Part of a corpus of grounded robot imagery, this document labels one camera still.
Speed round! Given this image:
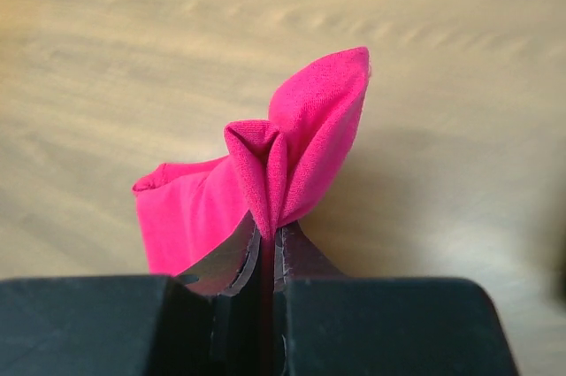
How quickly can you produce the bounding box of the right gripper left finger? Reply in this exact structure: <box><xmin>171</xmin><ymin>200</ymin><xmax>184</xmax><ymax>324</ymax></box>
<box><xmin>1</xmin><ymin>215</ymin><xmax>261</xmax><ymax>375</ymax></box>

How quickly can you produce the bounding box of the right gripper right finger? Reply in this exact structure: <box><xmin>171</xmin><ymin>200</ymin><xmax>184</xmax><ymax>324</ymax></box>
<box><xmin>273</xmin><ymin>223</ymin><xmax>518</xmax><ymax>376</ymax></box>

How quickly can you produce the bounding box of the pink t shirt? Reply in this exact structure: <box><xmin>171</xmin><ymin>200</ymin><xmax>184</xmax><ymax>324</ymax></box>
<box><xmin>133</xmin><ymin>47</ymin><xmax>371</xmax><ymax>275</ymax></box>

